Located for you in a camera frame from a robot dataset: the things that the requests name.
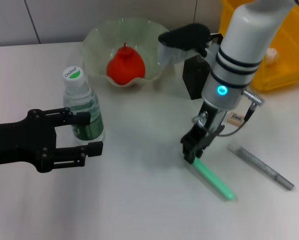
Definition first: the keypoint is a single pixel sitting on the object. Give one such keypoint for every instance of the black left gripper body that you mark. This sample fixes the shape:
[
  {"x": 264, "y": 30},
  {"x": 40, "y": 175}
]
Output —
[{"x": 19, "y": 142}]

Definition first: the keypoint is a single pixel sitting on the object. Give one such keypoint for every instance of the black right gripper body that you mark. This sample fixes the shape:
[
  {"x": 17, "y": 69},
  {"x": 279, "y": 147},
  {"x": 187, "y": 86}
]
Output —
[{"x": 204, "y": 130}]

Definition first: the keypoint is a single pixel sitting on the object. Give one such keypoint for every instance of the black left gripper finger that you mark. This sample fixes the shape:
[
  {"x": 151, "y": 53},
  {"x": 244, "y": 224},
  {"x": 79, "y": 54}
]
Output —
[
  {"x": 95, "y": 148},
  {"x": 83, "y": 118}
]

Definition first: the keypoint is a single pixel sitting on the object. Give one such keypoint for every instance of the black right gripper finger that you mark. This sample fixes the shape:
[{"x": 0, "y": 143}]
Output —
[
  {"x": 189, "y": 153},
  {"x": 200, "y": 150}
]

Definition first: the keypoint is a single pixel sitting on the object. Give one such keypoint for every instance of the green pen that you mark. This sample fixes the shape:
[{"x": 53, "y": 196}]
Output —
[{"x": 212, "y": 177}]

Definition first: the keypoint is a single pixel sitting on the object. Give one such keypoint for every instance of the clear green-label water bottle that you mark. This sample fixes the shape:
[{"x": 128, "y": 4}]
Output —
[{"x": 75, "y": 85}]

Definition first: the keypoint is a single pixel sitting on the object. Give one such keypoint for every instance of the beige barcode eraser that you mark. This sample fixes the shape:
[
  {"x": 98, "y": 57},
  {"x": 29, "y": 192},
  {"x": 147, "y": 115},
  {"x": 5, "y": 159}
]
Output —
[{"x": 237, "y": 118}]

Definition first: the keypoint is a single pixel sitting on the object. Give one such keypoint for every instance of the grey marker pen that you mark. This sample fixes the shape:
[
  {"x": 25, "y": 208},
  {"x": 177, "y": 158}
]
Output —
[{"x": 264, "y": 170}]

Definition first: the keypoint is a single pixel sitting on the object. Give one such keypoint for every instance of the red-orange toy orange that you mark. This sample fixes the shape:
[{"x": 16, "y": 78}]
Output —
[{"x": 125, "y": 66}]

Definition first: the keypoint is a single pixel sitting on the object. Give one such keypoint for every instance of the white paper ball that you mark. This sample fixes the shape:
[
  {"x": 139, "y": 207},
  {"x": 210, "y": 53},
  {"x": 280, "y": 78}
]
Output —
[{"x": 271, "y": 56}]

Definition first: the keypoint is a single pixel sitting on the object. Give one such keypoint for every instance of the black mesh pen holder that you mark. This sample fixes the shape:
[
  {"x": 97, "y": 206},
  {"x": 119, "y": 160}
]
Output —
[{"x": 194, "y": 80}]

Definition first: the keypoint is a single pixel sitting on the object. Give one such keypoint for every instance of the green glass fruit plate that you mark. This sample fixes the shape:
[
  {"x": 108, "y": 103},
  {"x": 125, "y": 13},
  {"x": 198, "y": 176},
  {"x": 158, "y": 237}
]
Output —
[{"x": 144, "y": 32}]

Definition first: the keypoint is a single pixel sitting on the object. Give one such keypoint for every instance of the yellow plastic bin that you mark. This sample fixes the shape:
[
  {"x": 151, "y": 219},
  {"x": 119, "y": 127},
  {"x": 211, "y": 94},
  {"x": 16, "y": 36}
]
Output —
[{"x": 284, "y": 62}]

